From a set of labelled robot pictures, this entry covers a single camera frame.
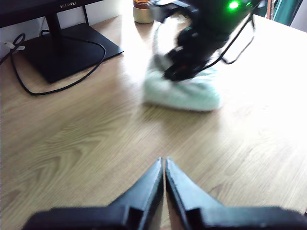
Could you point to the pale pot with amber glass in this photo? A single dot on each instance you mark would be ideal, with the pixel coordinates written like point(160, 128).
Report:
point(142, 15)

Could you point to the large black monitor with stand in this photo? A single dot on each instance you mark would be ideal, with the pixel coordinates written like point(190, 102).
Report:
point(67, 52)

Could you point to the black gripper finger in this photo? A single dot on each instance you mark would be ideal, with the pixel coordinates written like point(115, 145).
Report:
point(144, 196)
point(187, 196)
point(184, 74)

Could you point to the pale green fluffy tea towel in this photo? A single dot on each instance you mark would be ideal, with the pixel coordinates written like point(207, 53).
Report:
point(182, 95)

